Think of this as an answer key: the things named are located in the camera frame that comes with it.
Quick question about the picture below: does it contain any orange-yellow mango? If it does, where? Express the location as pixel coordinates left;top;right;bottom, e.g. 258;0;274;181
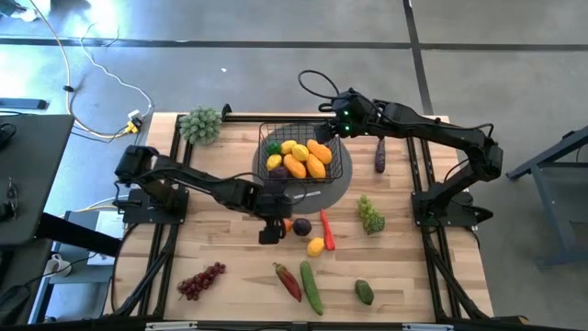
306;138;334;166
305;154;327;179
282;153;308;179

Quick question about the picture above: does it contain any white paper sheet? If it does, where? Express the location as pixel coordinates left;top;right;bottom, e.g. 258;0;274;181
86;210;128;268

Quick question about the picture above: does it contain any black clamp tool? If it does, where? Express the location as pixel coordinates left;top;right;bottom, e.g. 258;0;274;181
0;177;20;222

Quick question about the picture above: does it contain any black desk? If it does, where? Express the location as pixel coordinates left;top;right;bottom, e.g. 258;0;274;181
0;113;75;247

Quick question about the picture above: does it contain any white mug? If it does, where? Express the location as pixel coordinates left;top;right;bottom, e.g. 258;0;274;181
44;253;74;279

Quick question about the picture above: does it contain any white metal bracket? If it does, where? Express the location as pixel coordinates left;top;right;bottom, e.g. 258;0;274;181
402;323;455;331
145;321;199;331

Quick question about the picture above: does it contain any black coiled cable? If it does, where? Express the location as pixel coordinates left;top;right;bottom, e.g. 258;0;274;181
0;121;17;151

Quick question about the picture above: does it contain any black wire basket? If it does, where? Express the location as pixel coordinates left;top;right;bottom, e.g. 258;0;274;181
255;120;345;185

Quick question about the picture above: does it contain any yellow floor cable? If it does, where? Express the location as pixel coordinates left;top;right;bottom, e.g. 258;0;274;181
28;0;139;139

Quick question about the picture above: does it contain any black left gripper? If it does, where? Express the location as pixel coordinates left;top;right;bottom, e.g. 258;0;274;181
247;181;296;245

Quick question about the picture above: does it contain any black flat device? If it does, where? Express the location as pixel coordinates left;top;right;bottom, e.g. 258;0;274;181
0;97;49;111

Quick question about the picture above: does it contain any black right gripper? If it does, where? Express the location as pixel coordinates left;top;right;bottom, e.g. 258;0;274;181
327;86;382;145

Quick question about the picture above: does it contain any white and yellow power plug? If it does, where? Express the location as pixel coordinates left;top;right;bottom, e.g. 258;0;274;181
122;108;146;135

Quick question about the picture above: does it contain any orange-red chili pepper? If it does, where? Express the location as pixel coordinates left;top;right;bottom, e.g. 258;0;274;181
320;209;336;252

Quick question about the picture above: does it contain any red green-stemmed long pepper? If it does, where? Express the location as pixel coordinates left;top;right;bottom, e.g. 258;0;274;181
272;261;303;303

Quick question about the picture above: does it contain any grey round plate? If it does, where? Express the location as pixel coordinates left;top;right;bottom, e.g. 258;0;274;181
251;122;354;215

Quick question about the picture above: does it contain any blue-grey metal stand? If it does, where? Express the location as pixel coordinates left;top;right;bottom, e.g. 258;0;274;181
505;124;588;270

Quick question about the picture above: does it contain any dark purple round plum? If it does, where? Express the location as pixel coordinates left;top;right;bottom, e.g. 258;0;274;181
292;217;313;237

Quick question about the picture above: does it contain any green grape bunch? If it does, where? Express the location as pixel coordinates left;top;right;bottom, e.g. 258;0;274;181
356;193;387;236

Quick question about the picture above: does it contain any purple eggplant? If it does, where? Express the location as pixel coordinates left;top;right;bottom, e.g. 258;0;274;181
374;137;387;175

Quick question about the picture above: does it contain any red grape bunch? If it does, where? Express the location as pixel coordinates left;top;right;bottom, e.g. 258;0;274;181
176;261;227;302

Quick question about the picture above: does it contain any black desk support beam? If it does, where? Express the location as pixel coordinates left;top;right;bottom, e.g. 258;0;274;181
35;211;123;257

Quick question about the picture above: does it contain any dark green avocado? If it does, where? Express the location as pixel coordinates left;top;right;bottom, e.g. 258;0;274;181
354;279;376;306

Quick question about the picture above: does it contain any white floor cable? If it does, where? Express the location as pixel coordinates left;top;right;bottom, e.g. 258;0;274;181
77;25;155;120

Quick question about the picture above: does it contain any green cucumber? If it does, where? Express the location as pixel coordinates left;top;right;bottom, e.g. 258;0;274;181
300;260;324;316

